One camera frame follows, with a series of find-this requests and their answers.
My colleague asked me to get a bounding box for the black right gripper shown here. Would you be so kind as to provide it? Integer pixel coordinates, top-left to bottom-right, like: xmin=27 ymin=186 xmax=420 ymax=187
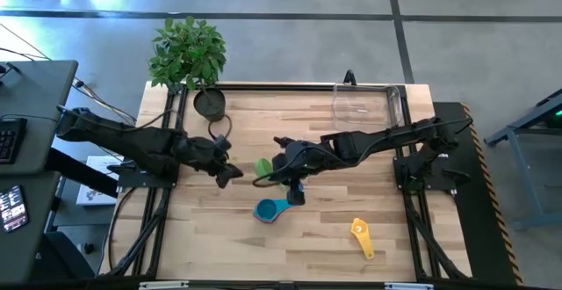
xmin=270 ymin=136 xmax=327 ymax=207

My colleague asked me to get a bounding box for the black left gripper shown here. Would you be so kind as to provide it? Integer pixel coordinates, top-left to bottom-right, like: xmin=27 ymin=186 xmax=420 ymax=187
xmin=188 ymin=136 xmax=244 ymax=190

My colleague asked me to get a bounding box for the teal measuring cup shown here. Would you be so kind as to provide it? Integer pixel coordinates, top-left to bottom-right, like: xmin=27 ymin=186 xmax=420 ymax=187
xmin=253 ymin=198 xmax=294 ymax=225

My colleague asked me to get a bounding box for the green measuring cup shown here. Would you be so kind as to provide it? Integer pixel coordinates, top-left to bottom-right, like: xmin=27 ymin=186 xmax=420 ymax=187
xmin=254 ymin=157 xmax=276 ymax=181

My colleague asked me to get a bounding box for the yellow measuring cup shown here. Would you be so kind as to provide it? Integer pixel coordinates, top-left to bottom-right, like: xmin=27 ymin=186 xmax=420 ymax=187
xmin=349 ymin=217 xmax=376 ymax=261

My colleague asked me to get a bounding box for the clear plastic basket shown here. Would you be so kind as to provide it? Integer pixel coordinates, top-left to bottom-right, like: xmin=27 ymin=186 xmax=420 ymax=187
xmin=331 ymin=82 xmax=404 ymax=129

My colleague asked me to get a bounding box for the green plant in black pot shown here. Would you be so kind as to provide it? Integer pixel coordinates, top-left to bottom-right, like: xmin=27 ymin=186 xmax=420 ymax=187
xmin=147 ymin=15 xmax=228 ymax=123

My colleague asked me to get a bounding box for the white paper box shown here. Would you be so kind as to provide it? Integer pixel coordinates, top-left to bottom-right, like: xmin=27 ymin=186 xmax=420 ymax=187
xmin=76 ymin=155 xmax=126 ymax=207

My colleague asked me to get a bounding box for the black mat with hazard stripe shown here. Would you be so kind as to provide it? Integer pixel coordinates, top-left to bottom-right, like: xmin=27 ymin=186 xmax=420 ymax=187
xmin=432 ymin=101 xmax=524 ymax=286

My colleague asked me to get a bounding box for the dark grey desk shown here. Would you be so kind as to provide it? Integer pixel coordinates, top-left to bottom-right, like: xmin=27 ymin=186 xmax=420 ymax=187
xmin=0 ymin=59 xmax=80 ymax=285

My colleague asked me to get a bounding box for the smartphone with lit screen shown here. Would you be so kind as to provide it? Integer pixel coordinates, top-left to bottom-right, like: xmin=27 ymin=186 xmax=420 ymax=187
xmin=0 ymin=185 xmax=30 ymax=234

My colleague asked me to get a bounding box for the black keyboard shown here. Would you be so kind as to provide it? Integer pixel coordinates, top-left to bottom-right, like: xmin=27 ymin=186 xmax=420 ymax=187
xmin=0 ymin=117 xmax=28 ymax=165

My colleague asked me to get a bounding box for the grey wheeled cart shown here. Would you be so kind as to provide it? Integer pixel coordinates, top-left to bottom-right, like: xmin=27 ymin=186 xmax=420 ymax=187
xmin=483 ymin=88 xmax=562 ymax=230

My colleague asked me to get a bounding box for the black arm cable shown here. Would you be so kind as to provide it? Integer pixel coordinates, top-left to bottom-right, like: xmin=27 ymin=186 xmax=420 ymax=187
xmin=251 ymin=173 xmax=283 ymax=189
xmin=206 ymin=113 xmax=234 ymax=141

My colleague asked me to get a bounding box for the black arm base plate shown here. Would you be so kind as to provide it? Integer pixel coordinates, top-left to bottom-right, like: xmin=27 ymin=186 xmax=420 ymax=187
xmin=115 ymin=162 xmax=179 ymax=189
xmin=392 ymin=155 xmax=458 ymax=192

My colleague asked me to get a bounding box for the white bracket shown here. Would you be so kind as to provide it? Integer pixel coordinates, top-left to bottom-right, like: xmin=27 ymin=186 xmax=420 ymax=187
xmin=384 ymin=282 xmax=434 ymax=290
xmin=139 ymin=280 xmax=191 ymax=290

